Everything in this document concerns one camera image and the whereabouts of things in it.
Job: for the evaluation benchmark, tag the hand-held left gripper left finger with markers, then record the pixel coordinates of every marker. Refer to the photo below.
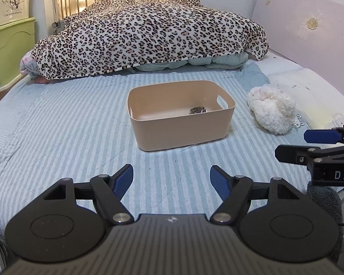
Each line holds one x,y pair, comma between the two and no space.
123,179

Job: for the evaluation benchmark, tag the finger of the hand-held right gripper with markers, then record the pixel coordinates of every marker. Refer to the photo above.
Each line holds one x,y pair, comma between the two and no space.
318,135
292,153

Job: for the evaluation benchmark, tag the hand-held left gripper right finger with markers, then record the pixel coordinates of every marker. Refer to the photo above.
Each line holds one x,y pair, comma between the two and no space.
220,183

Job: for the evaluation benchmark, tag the beige plastic storage bin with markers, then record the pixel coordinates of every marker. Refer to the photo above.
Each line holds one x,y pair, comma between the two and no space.
177,131

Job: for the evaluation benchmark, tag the small dark sock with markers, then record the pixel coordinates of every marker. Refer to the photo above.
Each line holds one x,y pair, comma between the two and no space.
197,110

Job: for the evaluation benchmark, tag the white pillow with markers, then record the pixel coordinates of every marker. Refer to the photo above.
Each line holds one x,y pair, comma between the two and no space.
312,91

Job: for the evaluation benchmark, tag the white fluffy plush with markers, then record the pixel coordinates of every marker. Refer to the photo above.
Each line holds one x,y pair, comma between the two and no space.
272,111

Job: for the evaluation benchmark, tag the blue striped bed sheet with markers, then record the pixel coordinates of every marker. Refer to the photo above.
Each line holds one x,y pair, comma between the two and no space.
74,126

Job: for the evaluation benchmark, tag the pale pink headboard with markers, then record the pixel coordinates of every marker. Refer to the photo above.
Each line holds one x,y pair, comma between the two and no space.
304,34

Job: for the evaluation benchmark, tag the teal quilt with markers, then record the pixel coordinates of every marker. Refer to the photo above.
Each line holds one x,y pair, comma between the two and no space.
218,61

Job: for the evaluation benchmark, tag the pink floral cloth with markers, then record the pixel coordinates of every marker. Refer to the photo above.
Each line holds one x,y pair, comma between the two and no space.
27,66

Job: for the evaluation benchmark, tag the leopard print blanket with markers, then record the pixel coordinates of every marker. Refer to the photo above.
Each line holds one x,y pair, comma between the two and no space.
149,31

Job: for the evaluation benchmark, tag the green plastic drawer cabinet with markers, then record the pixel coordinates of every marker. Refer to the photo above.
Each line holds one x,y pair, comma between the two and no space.
8,51

